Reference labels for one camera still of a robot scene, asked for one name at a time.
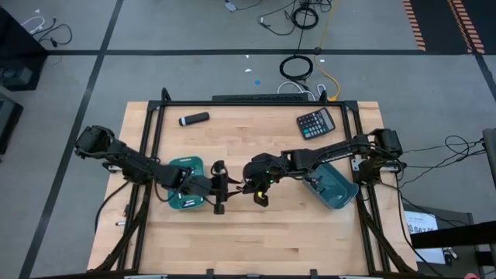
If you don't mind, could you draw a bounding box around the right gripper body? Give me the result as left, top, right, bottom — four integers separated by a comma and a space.
241, 152, 284, 208

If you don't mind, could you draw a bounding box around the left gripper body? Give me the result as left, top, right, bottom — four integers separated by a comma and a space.
189, 159, 231, 215

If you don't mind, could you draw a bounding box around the green teal plastic bin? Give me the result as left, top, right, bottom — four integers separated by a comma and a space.
167, 156, 206, 211

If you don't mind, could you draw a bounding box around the black desk calculator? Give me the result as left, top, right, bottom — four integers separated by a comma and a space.
296, 107, 336, 141

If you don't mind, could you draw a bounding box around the black cylinder with white cap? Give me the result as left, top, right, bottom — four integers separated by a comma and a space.
178, 112, 211, 127

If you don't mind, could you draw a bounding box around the black power strip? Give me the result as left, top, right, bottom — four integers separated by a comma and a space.
212, 93, 307, 102

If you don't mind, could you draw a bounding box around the blue teal plastic bin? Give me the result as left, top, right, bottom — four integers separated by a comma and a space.
301, 161, 360, 211

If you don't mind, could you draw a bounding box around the white paper sheet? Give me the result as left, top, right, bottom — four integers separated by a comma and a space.
404, 211, 446, 265

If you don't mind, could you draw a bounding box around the black box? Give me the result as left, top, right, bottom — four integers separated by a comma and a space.
0, 92, 24, 156

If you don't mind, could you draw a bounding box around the black mat with orange stripes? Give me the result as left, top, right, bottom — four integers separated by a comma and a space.
401, 0, 496, 55

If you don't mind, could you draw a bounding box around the black cabinet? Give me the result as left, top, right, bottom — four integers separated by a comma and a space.
0, 7, 48, 92

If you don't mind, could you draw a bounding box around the white cable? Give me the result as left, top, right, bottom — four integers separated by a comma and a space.
277, 80, 327, 102

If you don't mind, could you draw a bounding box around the coiled black cable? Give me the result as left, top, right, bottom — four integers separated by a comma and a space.
291, 5, 319, 30
279, 54, 314, 82

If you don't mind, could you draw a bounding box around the yellow cable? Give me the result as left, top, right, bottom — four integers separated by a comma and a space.
312, 0, 342, 102

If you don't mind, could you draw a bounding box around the black cable with plug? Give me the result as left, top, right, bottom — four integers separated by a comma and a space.
29, 22, 74, 49

